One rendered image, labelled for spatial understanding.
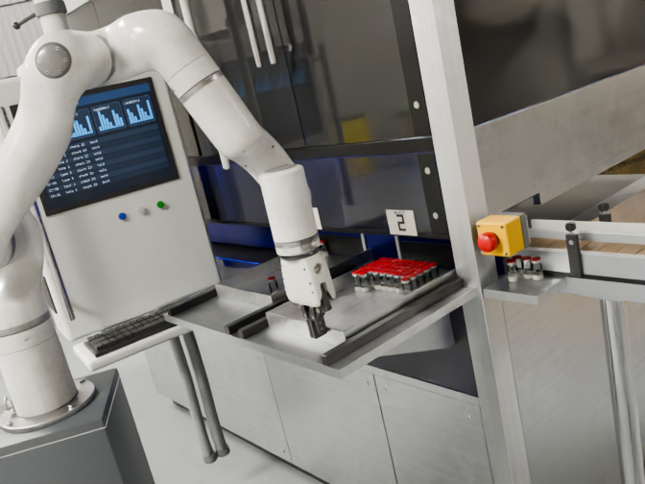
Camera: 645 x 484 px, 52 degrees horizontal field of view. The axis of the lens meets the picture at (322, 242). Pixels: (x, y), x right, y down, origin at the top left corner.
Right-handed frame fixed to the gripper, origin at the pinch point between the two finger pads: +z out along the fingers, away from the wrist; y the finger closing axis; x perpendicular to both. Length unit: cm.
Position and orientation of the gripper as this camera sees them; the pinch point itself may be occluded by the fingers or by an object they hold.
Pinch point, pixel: (316, 326)
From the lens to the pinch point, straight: 129.1
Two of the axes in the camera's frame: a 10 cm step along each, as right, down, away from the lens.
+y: -6.4, -0.6, 7.7
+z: 2.1, 9.5, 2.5
